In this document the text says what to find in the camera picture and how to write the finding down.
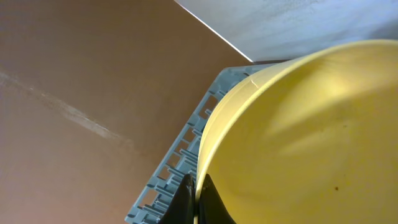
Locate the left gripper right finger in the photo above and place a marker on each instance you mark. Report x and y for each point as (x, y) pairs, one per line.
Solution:
(211, 209)

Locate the grey dishwasher rack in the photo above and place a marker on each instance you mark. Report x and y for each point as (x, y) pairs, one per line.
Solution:
(182, 157)

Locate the yellow bowl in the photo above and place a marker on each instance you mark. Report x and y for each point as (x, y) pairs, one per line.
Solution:
(311, 140)

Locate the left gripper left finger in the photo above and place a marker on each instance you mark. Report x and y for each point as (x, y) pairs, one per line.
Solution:
(182, 207)

